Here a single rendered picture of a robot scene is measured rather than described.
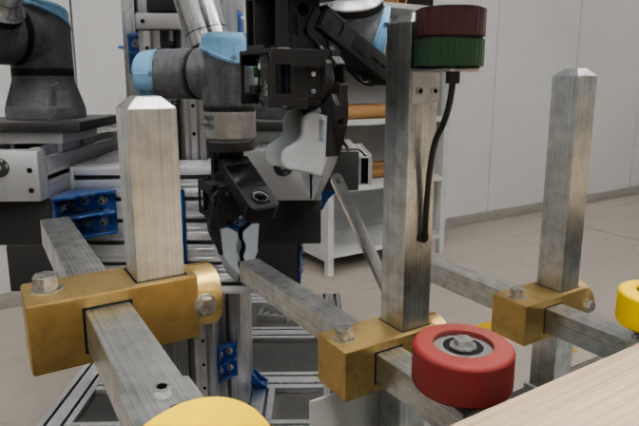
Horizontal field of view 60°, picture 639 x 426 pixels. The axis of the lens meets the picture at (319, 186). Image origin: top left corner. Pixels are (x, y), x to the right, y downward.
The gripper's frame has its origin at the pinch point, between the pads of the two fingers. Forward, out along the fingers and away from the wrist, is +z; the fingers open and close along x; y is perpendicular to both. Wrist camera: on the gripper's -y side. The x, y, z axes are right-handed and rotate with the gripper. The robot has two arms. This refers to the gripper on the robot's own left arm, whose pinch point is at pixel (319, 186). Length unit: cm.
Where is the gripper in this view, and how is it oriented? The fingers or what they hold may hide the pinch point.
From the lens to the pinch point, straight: 58.5
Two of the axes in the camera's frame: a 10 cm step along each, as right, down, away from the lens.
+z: 0.0, 9.8, 1.9
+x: 5.2, 1.6, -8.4
